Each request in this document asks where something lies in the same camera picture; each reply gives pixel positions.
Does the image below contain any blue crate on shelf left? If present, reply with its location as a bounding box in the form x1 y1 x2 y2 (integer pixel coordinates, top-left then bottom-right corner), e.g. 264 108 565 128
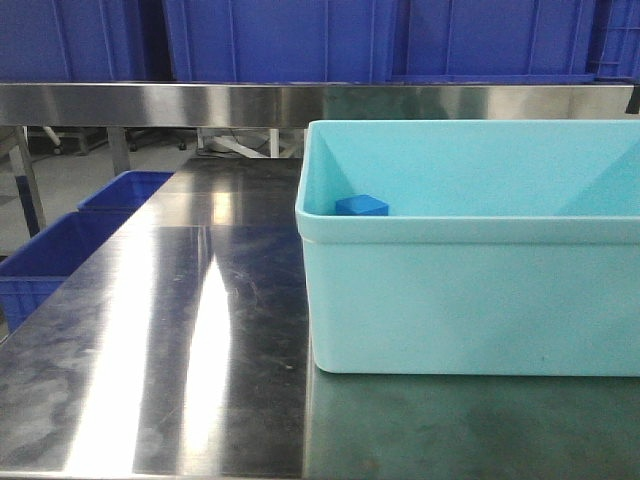
1 1 149 82

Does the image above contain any blue bin beside table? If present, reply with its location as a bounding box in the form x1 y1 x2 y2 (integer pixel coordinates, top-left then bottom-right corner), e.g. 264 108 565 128
77 170 173 214
1 212 129 332

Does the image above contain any small blue cube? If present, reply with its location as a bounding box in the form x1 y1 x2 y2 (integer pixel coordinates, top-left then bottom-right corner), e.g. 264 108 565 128
335 194 389 216

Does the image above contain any light blue plastic tub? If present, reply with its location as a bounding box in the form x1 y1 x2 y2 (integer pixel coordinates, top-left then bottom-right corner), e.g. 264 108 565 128
295 120 639 376

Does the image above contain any blue crate on shelf middle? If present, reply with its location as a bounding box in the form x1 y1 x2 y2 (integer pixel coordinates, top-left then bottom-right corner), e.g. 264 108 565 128
163 1 398 84

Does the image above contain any blue crate on shelf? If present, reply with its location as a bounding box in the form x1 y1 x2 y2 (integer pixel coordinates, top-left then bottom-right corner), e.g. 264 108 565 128
1 1 149 82
163 1 398 84
391 0 595 84

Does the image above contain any blue crate on shelf right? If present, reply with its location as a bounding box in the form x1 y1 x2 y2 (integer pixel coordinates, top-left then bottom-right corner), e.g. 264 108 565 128
391 0 595 84

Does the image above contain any near blue bin beside table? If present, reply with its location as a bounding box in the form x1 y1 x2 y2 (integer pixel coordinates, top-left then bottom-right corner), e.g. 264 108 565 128
1 212 129 332

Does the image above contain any far blue bin beside table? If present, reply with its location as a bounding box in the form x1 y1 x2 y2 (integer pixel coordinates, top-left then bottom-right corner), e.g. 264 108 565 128
77 170 173 214

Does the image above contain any stainless steel upper shelf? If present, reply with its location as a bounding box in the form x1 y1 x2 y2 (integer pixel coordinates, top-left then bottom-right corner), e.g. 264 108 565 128
1 83 639 128

